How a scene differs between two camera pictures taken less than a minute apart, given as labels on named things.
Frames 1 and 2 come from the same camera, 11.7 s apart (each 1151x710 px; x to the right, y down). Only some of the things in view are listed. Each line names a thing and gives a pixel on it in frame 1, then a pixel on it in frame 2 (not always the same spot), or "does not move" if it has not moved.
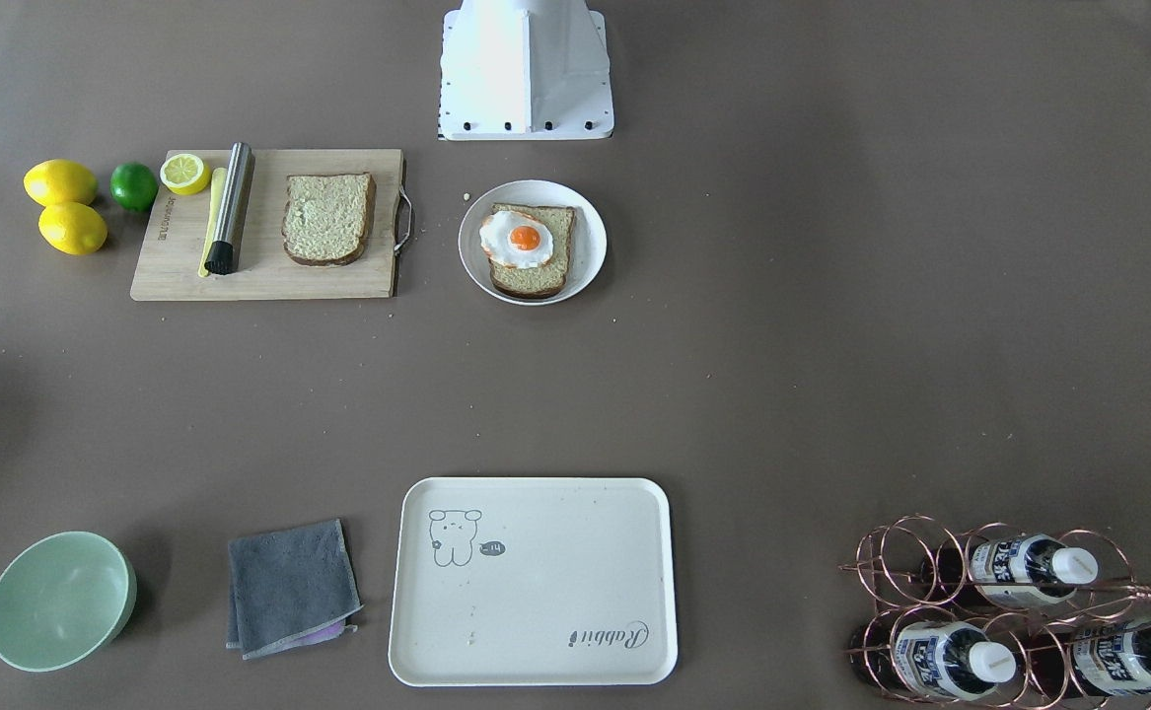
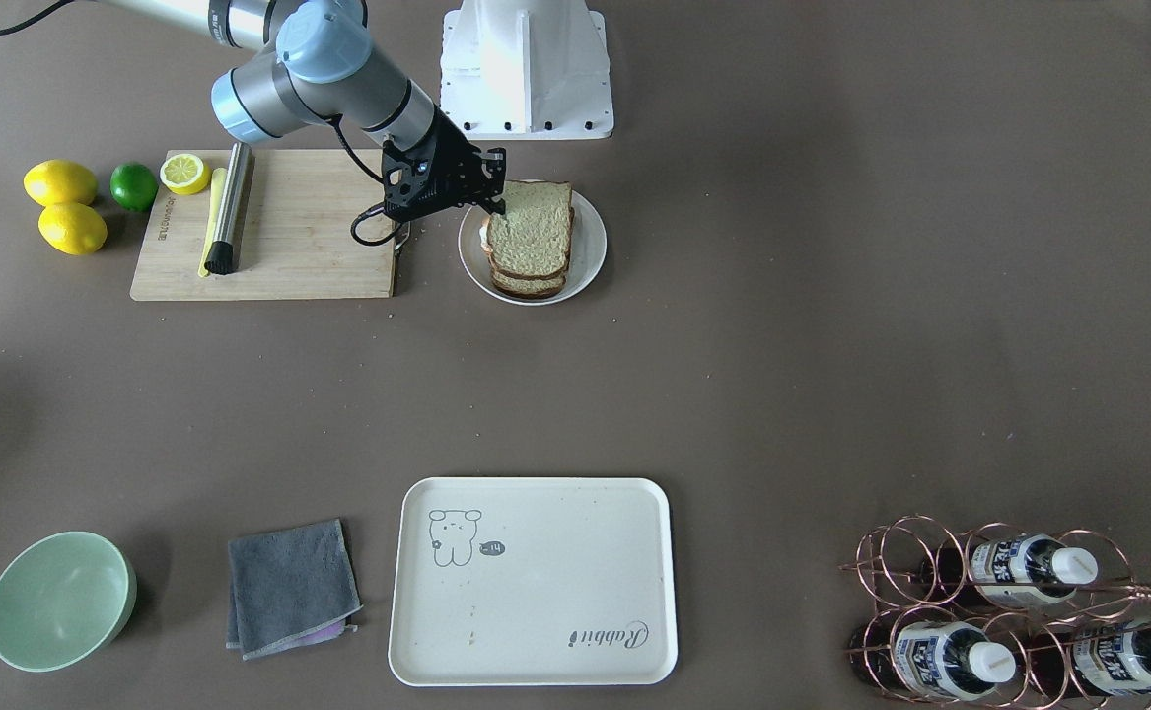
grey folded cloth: (290, 587) does not move
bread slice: (326, 217) → (533, 238)
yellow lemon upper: (59, 180) does not move
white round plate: (588, 243) does not move
